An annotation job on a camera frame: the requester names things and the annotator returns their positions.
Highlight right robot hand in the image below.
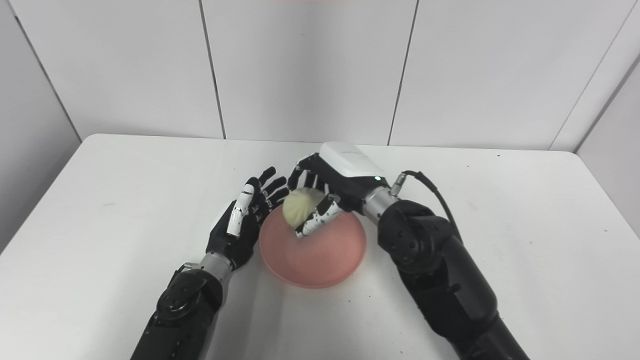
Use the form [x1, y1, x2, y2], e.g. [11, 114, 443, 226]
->
[287, 141, 390, 239]

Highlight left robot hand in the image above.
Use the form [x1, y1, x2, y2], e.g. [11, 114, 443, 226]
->
[205, 166, 291, 271]

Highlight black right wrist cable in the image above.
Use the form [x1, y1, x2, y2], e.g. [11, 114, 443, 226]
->
[390, 170, 463, 241]

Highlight pink plate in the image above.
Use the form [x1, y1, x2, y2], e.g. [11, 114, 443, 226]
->
[258, 204, 368, 289]

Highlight white steamed bun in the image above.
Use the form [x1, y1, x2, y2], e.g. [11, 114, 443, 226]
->
[282, 187, 328, 231]

